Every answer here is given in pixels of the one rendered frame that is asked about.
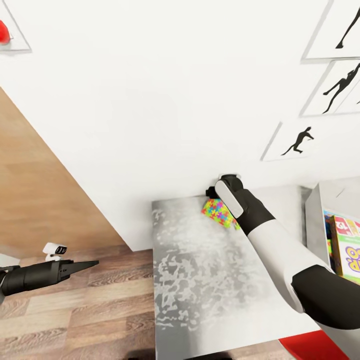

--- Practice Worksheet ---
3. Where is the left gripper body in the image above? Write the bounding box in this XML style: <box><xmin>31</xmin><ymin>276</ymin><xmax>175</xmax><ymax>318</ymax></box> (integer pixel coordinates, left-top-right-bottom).
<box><xmin>23</xmin><ymin>259</ymin><xmax>70</xmax><ymax>291</ymax></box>

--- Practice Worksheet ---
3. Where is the jigsaw puzzle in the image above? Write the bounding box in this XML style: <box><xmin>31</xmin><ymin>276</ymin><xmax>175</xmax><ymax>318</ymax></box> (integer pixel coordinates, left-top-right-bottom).
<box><xmin>327</xmin><ymin>240</ymin><xmax>335</xmax><ymax>260</ymax></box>
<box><xmin>200</xmin><ymin>198</ymin><xmax>241</xmax><ymax>231</ymax></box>

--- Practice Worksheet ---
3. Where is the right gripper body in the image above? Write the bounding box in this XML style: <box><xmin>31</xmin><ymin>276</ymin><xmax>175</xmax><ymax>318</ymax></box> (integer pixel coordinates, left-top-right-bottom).
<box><xmin>209</xmin><ymin>186</ymin><xmax>220</xmax><ymax>199</ymax></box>

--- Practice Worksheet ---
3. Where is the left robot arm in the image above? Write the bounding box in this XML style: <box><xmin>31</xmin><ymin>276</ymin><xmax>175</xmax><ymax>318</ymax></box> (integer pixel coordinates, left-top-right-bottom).
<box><xmin>0</xmin><ymin>242</ymin><xmax>99</xmax><ymax>307</ymax></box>

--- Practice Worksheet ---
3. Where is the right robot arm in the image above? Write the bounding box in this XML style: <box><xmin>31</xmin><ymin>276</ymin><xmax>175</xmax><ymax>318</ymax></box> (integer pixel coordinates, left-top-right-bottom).
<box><xmin>205</xmin><ymin>172</ymin><xmax>360</xmax><ymax>360</ymax></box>

